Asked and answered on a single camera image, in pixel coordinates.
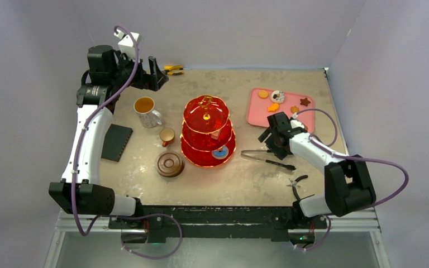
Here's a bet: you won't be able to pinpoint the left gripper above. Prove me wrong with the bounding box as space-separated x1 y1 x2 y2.
110 50 168 91

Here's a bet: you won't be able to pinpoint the black serving tongs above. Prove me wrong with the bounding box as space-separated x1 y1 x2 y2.
241 150 297 171

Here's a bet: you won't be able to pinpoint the pink serving tray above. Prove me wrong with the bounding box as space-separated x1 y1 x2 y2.
246 88 315 127

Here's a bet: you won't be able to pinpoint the blue frosted donut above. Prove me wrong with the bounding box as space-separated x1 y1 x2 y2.
212 145 230 160

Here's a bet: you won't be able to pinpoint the red three-tier cake stand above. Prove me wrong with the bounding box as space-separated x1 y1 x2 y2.
180 95 236 168

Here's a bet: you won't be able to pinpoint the pink layered cake slice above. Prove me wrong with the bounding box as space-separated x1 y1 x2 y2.
211 129 222 140

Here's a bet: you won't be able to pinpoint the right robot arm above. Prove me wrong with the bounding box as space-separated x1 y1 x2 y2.
258 112 376 227

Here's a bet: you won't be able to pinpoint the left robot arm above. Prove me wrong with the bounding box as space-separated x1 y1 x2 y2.
49 45 169 228

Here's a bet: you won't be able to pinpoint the white mug with tea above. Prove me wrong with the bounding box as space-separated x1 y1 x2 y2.
134 97 163 128

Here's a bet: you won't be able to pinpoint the orange duck pastry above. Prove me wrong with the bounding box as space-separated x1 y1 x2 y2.
267 103 280 112

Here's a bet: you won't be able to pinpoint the flower-shaped orange cookie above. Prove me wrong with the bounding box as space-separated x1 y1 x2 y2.
290 106 300 114

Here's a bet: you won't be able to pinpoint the white chocolate-drizzled donut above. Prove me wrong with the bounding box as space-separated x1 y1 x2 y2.
270 90 285 104

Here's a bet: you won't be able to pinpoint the brown star cookie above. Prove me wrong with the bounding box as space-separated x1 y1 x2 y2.
300 98 312 107

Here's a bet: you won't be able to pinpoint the round orange cookie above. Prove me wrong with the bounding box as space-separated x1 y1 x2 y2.
258 90 269 99

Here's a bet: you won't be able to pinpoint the small copper cup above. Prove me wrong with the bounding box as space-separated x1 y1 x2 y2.
159 128 175 147

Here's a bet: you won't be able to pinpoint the round brown wooden lid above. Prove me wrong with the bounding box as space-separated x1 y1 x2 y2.
155 151 185 178

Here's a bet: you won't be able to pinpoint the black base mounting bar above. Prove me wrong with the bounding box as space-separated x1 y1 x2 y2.
109 205 327 243

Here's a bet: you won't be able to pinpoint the yellow-handled pliers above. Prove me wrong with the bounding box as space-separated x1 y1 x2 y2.
164 65 184 76

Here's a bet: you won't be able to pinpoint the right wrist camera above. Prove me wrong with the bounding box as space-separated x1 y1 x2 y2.
290 114 308 131

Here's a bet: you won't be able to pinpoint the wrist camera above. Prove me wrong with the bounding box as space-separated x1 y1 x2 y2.
290 114 308 131
114 28 141 61

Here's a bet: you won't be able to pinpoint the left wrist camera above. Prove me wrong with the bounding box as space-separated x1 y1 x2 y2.
114 28 141 61

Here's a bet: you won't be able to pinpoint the black-handled pliers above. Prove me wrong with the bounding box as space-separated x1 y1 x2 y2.
287 175 309 200

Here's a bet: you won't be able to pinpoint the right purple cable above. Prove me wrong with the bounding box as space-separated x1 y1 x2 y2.
292 108 410 253

